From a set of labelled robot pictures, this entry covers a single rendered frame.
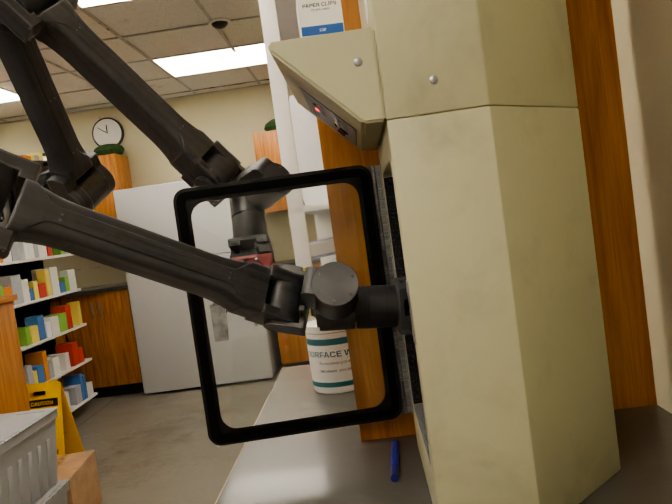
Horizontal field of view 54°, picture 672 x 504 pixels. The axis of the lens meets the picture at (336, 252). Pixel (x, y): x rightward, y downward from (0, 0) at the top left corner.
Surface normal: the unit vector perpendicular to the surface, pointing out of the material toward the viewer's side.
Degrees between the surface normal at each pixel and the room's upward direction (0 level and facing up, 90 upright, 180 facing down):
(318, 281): 64
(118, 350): 90
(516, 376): 90
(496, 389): 90
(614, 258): 90
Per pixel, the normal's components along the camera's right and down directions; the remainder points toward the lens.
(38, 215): 0.53, -0.25
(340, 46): -0.04, 0.06
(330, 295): 0.00, -0.39
